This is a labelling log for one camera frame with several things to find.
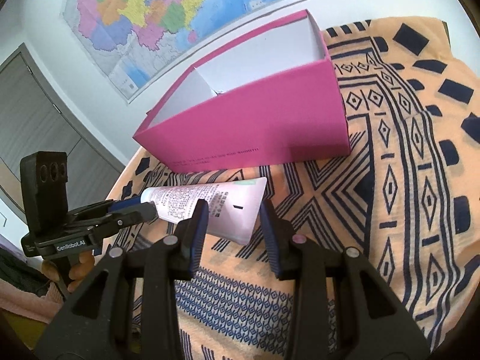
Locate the dark cloth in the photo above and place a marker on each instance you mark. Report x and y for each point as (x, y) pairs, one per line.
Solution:
(18, 270)

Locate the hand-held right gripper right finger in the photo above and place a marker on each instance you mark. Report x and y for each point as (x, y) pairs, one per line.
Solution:
(270, 240)

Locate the grey wardrobe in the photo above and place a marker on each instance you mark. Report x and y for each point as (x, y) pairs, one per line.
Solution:
(45, 120)

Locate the colourful wall map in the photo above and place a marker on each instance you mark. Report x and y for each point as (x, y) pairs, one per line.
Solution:
(157, 15)

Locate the person's left hand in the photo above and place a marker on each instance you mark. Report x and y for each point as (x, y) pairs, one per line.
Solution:
(80, 266)

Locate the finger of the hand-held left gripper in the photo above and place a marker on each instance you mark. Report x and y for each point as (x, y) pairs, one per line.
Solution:
(138, 213)
(123, 204)

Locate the pink tube with white cap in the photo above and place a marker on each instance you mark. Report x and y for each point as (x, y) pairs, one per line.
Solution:
(232, 202)

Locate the pink cardboard box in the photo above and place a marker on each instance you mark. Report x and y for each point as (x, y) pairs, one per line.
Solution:
(262, 120)

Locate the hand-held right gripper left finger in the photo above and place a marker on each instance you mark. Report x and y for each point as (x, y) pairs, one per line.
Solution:
(198, 236)

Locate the person's left forearm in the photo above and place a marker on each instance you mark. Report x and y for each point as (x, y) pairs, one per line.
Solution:
(26, 300)

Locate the orange patterned blanket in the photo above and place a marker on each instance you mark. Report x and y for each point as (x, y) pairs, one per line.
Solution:
(412, 195)

